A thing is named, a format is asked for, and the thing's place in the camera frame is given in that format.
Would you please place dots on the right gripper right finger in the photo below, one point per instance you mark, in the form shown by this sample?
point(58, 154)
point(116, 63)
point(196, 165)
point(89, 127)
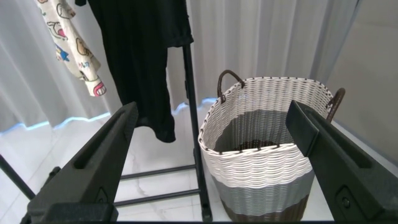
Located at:
point(342, 174)

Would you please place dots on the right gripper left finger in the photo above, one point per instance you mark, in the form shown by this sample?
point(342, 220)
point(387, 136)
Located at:
point(93, 186)

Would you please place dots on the black garment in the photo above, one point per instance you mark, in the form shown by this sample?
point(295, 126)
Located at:
point(140, 62)

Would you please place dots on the cream printed garment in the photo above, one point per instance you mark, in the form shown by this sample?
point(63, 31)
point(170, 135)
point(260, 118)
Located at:
point(74, 46)

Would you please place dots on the white laundry basket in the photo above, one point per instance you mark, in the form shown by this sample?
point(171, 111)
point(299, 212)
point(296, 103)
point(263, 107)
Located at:
point(258, 171)

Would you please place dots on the black clothes rack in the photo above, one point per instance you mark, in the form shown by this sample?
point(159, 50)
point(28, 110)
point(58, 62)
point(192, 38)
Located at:
point(192, 109)

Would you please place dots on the white curtain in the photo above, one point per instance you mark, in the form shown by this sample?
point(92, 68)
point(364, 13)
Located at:
point(264, 37)

